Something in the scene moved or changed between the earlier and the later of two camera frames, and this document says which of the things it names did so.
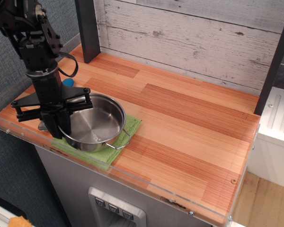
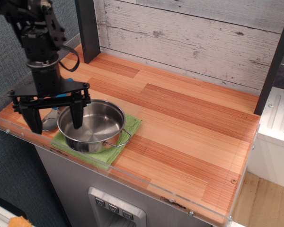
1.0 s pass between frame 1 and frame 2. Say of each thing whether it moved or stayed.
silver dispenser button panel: stayed
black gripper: moved
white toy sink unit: stayed
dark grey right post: stayed
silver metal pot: moved
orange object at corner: stayed
